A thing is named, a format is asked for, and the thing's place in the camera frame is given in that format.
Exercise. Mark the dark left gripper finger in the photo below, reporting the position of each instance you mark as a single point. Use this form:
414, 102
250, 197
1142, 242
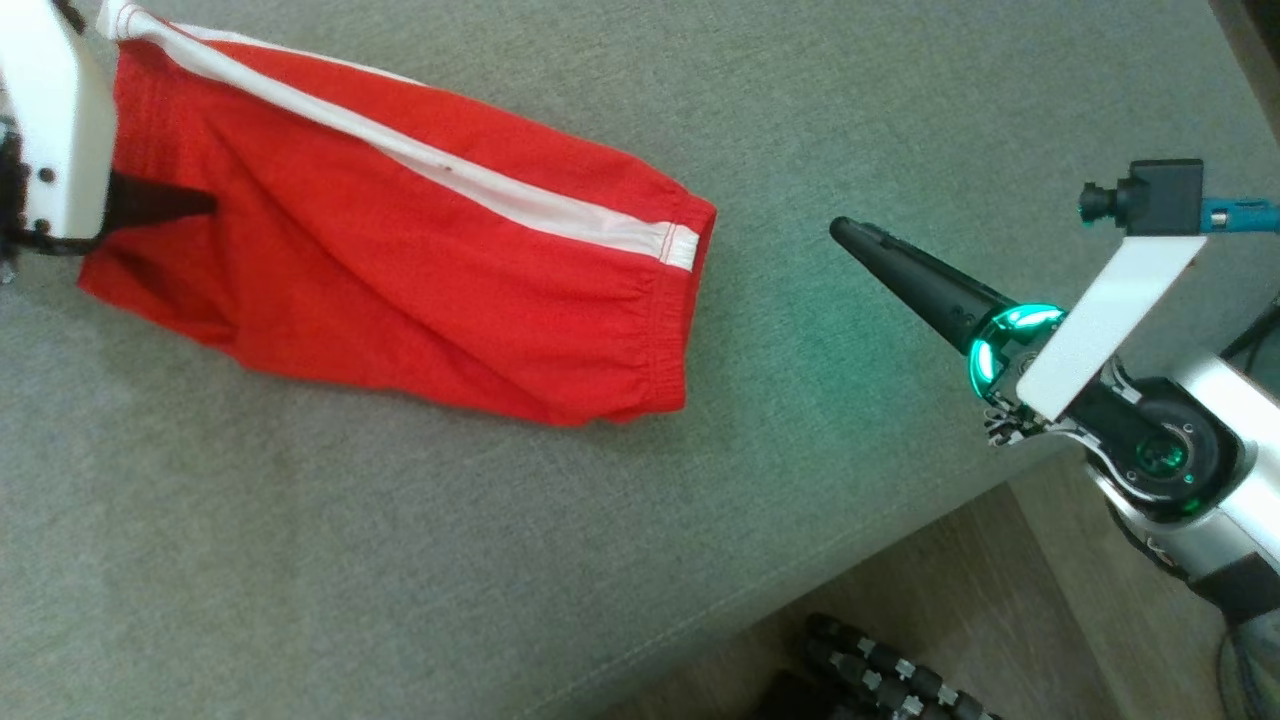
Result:
150, 205

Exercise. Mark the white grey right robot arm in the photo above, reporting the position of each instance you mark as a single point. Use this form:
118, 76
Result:
1200, 450

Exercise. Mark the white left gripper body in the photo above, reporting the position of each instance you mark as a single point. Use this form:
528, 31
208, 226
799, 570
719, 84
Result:
65, 130

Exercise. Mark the red basketball shorts white stripe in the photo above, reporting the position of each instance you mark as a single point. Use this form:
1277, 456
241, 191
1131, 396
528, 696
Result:
400, 250

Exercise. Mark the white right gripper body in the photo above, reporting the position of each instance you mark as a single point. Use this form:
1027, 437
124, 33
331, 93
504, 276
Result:
1100, 320

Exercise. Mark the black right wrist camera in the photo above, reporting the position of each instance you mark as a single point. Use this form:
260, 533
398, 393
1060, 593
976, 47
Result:
1160, 195

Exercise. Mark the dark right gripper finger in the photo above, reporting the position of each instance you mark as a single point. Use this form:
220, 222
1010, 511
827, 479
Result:
920, 285

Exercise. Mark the grey sofa seat cushion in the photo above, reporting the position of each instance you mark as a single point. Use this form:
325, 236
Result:
400, 550

